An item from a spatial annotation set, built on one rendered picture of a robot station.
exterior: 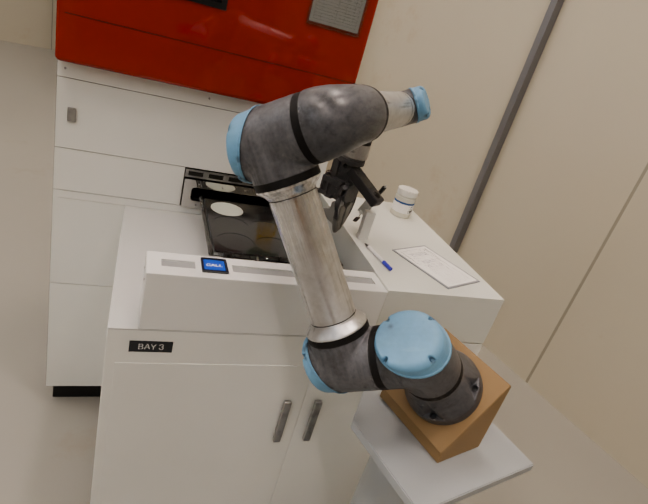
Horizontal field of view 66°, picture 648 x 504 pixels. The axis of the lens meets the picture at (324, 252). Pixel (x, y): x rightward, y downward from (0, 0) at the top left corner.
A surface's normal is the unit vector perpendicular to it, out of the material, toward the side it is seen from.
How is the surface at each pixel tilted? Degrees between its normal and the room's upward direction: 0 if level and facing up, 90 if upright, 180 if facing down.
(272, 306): 90
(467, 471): 0
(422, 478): 0
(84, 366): 90
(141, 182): 90
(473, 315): 90
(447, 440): 48
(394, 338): 43
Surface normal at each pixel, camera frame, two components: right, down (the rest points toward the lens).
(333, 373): -0.39, 0.33
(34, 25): 0.49, 0.49
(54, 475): 0.26, -0.87
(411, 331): -0.32, -0.57
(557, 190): -0.83, 0.02
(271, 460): 0.28, 0.48
